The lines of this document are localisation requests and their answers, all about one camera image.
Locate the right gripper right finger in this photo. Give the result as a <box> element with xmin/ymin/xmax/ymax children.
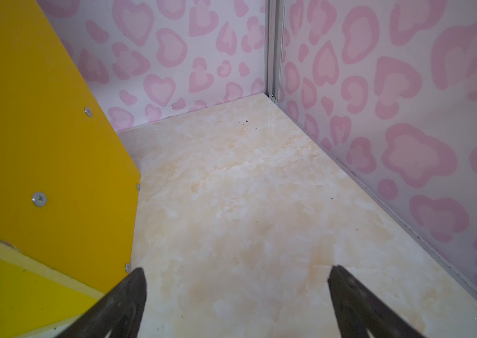
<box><xmin>327</xmin><ymin>266</ymin><xmax>423</xmax><ymax>338</ymax></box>

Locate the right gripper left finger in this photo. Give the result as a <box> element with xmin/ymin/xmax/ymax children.
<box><xmin>58</xmin><ymin>268</ymin><xmax>147</xmax><ymax>338</ymax></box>

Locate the yellow shelf with coloured boards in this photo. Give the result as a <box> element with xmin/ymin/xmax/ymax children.
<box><xmin>0</xmin><ymin>1</ymin><xmax>140</xmax><ymax>337</ymax></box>

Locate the right aluminium frame bar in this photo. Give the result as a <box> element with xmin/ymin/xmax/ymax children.
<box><xmin>265</xmin><ymin>0</ymin><xmax>285</xmax><ymax>103</ymax></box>

